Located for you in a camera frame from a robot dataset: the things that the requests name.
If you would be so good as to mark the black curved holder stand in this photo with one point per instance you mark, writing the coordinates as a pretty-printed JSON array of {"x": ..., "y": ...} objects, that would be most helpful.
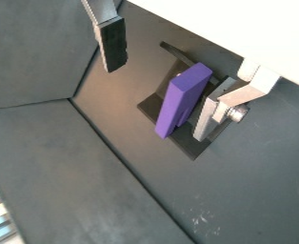
[{"x": 150, "y": 106}]

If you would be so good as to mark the purple double-square peg object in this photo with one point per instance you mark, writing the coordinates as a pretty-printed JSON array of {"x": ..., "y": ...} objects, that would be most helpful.
[{"x": 182, "y": 93}]

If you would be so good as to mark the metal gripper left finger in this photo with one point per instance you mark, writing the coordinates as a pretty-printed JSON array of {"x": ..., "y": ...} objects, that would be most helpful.
[{"x": 109, "y": 32}]

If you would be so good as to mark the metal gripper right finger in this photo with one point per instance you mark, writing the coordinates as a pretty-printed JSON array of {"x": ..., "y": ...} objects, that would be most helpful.
[{"x": 225, "y": 102}]

